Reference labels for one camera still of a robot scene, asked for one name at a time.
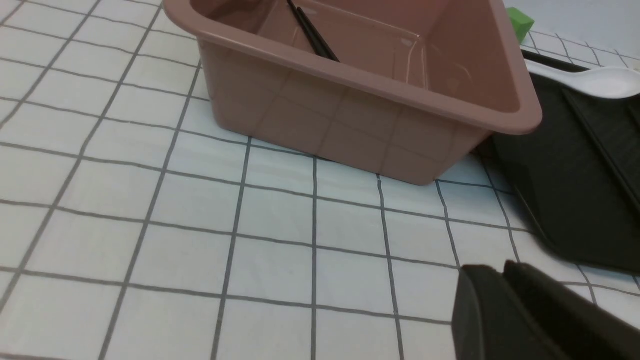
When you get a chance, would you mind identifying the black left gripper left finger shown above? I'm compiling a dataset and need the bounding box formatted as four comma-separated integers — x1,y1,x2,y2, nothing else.
451,265,556,360

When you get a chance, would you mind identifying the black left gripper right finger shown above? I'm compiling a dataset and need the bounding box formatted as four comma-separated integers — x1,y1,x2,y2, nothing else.
503,260,640,360

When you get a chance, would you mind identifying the black serving tray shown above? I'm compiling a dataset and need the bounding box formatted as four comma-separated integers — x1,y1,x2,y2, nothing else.
477,75,640,276

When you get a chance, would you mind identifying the white spoon left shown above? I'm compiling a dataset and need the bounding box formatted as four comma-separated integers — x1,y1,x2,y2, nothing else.
525,59,640,100

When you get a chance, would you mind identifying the pink plastic bin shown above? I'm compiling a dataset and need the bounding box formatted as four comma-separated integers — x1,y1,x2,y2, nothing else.
163,0,543,186

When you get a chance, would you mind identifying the green cube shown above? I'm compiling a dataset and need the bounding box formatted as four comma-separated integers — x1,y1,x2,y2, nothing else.
506,7,535,44

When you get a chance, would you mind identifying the black chopstick in bin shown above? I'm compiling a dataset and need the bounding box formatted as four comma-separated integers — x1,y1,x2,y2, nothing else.
286,0,331,60
297,6,340,63

